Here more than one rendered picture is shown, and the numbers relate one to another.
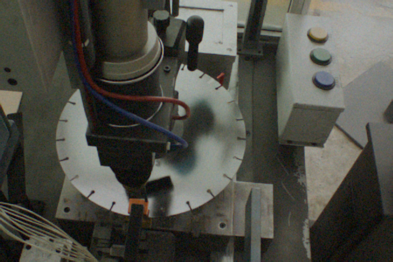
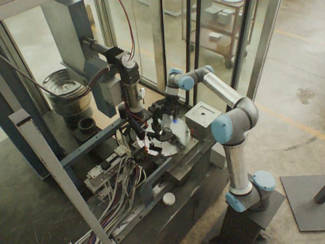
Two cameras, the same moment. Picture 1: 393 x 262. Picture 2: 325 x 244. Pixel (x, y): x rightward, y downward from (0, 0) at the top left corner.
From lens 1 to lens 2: 0.88 m
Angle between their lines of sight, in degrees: 30
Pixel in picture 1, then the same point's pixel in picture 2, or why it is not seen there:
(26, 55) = (112, 100)
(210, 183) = (166, 152)
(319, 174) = not seen: hidden behind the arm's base
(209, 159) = (170, 147)
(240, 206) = (177, 168)
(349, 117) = (293, 189)
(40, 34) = (115, 98)
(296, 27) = not seen: hidden behind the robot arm
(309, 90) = (219, 147)
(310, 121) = (217, 157)
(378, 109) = (313, 193)
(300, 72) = not seen: hidden behind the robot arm
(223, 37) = (206, 121)
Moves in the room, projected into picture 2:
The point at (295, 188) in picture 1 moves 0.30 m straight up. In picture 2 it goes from (202, 176) to (206, 147)
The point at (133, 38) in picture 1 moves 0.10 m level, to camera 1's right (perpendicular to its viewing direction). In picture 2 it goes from (134, 104) to (148, 114)
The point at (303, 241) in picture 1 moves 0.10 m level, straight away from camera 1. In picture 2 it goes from (192, 190) to (208, 187)
